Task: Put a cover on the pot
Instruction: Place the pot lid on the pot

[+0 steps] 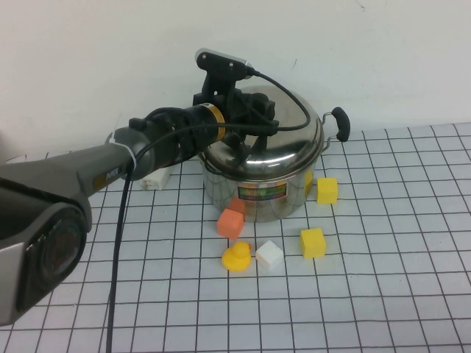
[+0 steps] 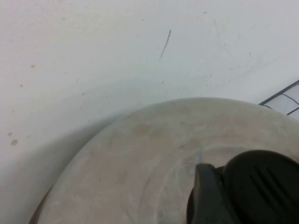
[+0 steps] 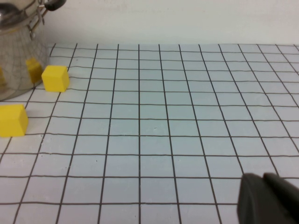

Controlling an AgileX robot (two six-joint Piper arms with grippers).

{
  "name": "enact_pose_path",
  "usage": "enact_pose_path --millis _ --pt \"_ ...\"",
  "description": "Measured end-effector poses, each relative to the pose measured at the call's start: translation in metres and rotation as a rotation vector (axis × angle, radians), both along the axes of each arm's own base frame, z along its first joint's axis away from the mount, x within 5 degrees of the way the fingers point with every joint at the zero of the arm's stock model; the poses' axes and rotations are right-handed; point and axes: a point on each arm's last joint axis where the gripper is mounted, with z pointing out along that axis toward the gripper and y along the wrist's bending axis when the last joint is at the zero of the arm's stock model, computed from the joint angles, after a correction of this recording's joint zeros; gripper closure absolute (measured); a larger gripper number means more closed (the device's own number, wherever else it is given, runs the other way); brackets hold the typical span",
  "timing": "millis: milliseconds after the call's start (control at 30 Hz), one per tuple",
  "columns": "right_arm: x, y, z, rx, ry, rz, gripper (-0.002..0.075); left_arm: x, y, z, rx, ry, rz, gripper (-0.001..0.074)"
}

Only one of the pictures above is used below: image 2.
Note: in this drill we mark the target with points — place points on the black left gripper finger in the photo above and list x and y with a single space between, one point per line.
208 193

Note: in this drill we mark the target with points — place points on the steel lid with black knob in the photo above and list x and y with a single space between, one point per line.
140 168

